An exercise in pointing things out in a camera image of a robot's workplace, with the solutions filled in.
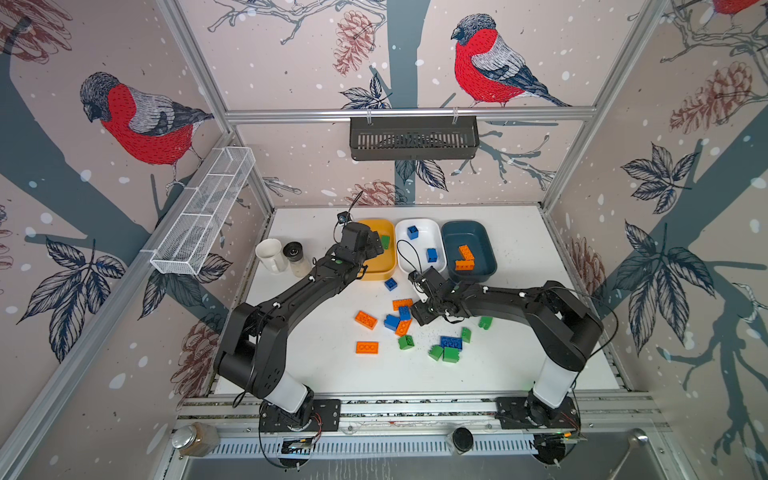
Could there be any yellow plastic bin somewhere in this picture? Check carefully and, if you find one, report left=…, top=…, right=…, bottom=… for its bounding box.
left=360, top=219, right=397, bottom=281

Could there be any black wire basket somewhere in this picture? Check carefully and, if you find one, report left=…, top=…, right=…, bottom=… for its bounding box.
left=349, top=116, right=480, bottom=161

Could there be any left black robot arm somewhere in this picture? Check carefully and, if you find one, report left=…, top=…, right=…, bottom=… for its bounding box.
left=213, top=222, right=384, bottom=426

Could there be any white ceramic mug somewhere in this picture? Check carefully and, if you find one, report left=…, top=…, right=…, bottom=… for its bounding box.
left=255, top=238, right=288, bottom=274

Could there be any metal ladle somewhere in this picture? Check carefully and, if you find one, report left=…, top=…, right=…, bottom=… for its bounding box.
left=606, top=428, right=649, bottom=480

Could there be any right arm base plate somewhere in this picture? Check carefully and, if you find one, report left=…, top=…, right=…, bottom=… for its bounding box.
left=495, top=392, right=581, bottom=430

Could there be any blue flat lego front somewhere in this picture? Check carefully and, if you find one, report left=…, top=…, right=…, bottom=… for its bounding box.
left=440, top=336, right=463, bottom=351

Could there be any glass grinder black cap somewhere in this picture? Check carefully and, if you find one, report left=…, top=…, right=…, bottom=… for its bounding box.
left=283, top=241, right=312, bottom=278

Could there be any glass jar metal lid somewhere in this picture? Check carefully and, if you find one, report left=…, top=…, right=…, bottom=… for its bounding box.
left=171, top=422, right=220, bottom=457

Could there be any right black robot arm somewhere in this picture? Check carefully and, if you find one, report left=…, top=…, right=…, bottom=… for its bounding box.
left=408, top=268, right=604, bottom=423

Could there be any orange lego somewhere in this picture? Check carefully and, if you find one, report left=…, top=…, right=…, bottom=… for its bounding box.
left=355, top=311, right=378, bottom=330
left=392, top=298, right=413, bottom=311
left=459, top=245, right=475, bottom=262
left=355, top=341, right=379, bottom=355
left=395, top=320, right=412, bottom=337

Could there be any dark teal plastic bin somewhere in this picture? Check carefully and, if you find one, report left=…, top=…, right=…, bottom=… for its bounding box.
left=441, top=220, right=497, bottom=283

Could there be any black round knob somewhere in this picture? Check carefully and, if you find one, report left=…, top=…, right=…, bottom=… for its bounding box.
left=449, top=427, right=474, bottom=455

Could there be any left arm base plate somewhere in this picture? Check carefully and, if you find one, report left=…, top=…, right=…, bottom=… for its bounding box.
left=259, top=393, right=341, bottom=433

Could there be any white plastic bin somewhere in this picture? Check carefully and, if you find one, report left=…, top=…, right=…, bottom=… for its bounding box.
left=395, top=218, right=447, bottom=274

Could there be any white wire mesh tray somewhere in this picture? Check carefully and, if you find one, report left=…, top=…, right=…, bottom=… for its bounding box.
left=150, top=146, right=255, bottom=275

